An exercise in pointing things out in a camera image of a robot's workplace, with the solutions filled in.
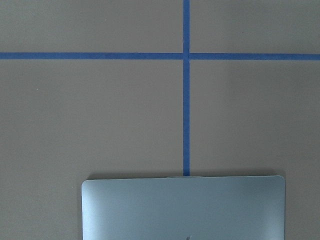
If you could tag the silver closed laptop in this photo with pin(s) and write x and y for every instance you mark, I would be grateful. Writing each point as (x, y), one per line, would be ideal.
(184, 208)

